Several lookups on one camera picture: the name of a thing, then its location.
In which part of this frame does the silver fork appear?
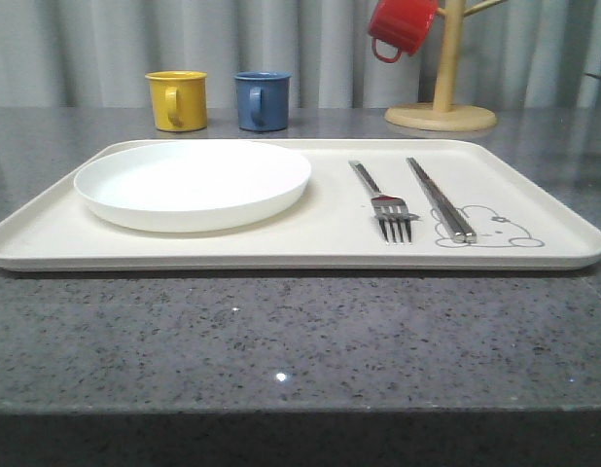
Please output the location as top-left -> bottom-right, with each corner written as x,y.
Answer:
348,161 -> 415,244

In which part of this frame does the white round plate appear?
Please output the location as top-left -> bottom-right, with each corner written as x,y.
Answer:
74,140 -> 311,233

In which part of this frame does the blue mug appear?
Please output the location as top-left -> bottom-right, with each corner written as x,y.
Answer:
234,71 -> 291,132

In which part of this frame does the yellow mug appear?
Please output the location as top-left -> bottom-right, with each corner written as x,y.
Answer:
145,70 -> 208,132

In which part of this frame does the wooden mug tree stand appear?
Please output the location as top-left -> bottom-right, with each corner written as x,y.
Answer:
384,0 -> 503,131

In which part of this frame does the red mug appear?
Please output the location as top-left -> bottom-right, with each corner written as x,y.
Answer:
368,0 -> 439,63

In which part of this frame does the grey curtain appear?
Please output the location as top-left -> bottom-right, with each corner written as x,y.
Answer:
0,1 -> 601,110

